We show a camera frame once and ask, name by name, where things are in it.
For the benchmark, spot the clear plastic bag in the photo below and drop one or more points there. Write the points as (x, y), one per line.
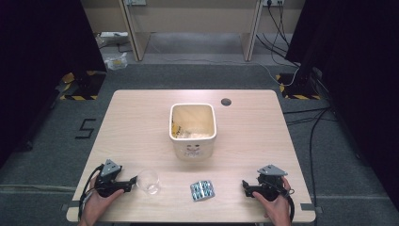
(116, 62)

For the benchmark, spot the white power strip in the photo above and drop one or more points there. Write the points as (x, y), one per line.
(113, 34)

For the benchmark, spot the person's left hand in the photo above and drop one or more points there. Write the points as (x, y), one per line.
(94, 207)

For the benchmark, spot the cream square trash bin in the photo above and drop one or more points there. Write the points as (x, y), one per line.
(194, 150)

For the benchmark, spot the stand base with hazard tape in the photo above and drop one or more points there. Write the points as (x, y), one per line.
(298, 89)
(83, 86)

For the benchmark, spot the black curtain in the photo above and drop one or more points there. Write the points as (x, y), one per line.
(37, 62)
(360, 78)

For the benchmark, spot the yellow packet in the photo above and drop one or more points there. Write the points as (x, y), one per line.
(175, 129)

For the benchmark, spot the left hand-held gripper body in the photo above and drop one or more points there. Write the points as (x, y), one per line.
(108, 185)

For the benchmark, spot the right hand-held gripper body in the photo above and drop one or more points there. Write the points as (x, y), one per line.
(269, 186)

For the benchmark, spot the grey tape piece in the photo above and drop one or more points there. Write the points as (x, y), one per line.
(310, 207)
(69, 207)

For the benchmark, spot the white crumpled paper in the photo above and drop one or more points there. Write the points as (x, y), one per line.
(196, 135)

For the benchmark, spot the clear plastic cup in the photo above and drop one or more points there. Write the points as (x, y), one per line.
(149, 182)

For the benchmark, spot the silver pill blister pack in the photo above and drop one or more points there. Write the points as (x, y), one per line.
(202, 190)

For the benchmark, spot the dark round table grommet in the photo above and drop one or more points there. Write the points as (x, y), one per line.
(226, 102)

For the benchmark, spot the wall socket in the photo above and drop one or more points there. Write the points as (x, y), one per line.
(135, 2)
(273, 2)

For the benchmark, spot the person's right hand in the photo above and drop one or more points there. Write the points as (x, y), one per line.
(277, 210)

